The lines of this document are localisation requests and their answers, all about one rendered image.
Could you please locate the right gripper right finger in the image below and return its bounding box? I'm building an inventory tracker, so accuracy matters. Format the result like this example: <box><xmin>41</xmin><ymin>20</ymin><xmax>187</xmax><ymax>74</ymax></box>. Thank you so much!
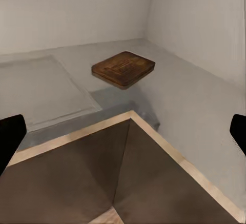
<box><xmin>230</xmin><ymin>114</ymin><xmax>246</xmax><ymax>156</ymax></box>

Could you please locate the cutting board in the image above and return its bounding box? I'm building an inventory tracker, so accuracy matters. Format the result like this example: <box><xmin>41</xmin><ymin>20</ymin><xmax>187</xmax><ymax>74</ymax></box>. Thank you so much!
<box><xmin>91</xmin><ymin>51</ymin><xmax>155</xmax><ymax>85</ymax></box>

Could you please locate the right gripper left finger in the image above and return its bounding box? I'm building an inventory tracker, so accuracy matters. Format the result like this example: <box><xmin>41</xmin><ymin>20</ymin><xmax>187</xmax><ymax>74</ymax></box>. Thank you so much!
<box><xmin>0</xmin><ymin>114</ymin><xmax>27</xmax><ymax>176</ymax></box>

